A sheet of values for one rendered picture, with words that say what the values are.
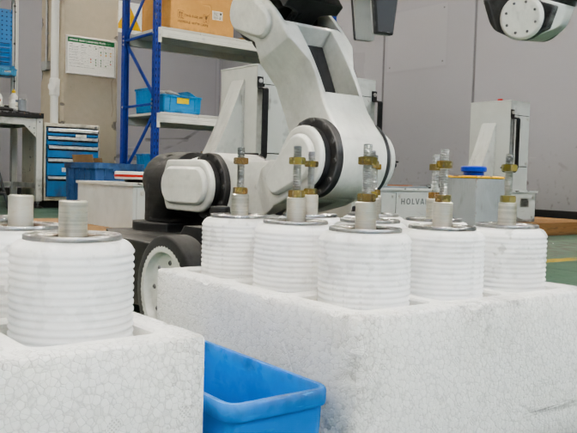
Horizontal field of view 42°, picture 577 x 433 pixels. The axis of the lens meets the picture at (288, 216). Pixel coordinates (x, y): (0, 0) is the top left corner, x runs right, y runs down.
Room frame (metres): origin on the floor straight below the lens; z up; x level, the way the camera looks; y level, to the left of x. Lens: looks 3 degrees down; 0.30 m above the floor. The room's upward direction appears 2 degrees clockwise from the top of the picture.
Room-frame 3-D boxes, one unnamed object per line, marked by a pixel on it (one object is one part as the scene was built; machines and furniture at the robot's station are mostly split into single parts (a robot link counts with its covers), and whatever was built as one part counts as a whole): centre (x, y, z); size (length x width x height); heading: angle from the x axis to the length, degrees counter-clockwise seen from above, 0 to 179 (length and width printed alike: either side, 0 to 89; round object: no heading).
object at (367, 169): (0.77, -0.08, 0.30); 0.01 x 0.01 x 0.08
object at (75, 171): (5.48, 1.37, 0.19); 0.50 x 0.41 x 0.37; 42
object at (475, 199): (1.17, -0.29, 0.16); 0.07 x 0.07 x 0.31; 37
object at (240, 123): (3.32, 0.45, 0.45); 0.82 x 0.57 x 0.74; 128
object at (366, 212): (0.77, -0.08, 0.26); 0.02 x 0.02 x 0.03
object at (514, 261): (0.91, -0.27, 0.16); 0.10 x 0.10 x 0.18
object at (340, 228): (0.77, -0.08, 0.25); 0.08 x 0.08 x 0.01
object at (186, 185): (1.66, 0.15, 0.28); 0.21 x 0.20 x 0.13; 38
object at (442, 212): (0.84, -0.17, 0.26); 0.02 x 0.02 x 0.03
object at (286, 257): (0.86, -0.01, 0.16); 0.10 x 0.10 x 0.18
